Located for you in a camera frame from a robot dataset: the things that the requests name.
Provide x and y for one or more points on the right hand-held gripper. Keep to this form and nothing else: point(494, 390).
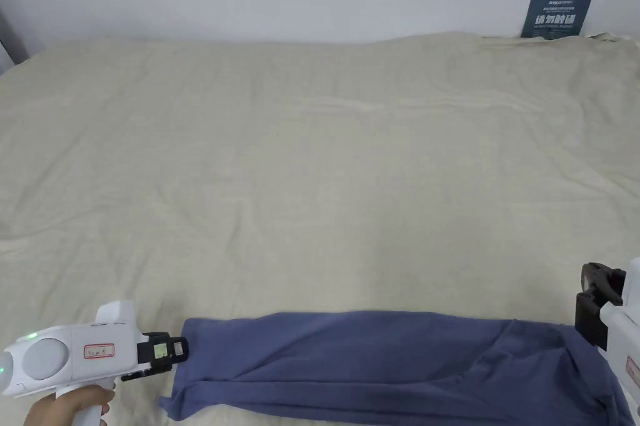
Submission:
point(625, 336)

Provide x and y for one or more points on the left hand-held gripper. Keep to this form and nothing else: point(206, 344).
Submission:
point(55, 358)

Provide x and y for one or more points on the dark blue shirt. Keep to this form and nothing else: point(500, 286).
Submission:
point(360, 361)

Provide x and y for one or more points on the person's left hand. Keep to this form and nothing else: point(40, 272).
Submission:
point(60, 408)

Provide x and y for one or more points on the bed with beige sheet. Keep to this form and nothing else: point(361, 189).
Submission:
point(300, 171)

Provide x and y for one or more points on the dark blue sign card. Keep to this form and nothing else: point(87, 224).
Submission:
point(556, 16)

